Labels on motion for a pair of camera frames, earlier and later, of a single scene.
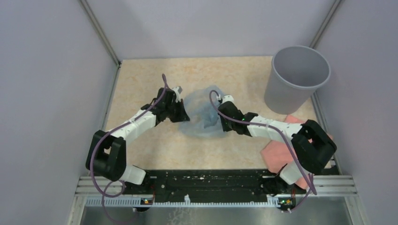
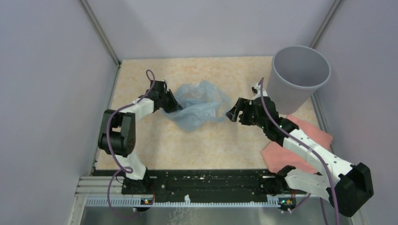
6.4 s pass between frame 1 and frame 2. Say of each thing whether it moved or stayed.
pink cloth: stayed
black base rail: stayed
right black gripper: moved
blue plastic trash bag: moved
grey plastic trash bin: stayed
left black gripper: moved
